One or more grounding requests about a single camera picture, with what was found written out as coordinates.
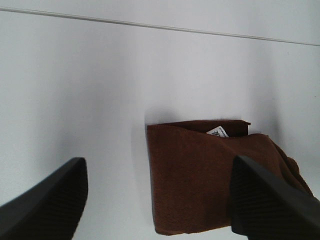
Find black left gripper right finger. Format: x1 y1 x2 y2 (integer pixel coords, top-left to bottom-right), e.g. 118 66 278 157
229 155 320 240

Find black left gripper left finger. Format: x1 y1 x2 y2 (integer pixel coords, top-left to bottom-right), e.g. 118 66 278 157
0 157 89 240

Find brown towel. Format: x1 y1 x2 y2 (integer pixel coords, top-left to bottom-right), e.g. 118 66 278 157
146 120 312 236

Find white towel label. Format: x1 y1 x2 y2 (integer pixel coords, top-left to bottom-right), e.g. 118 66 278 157
206 125 229 138

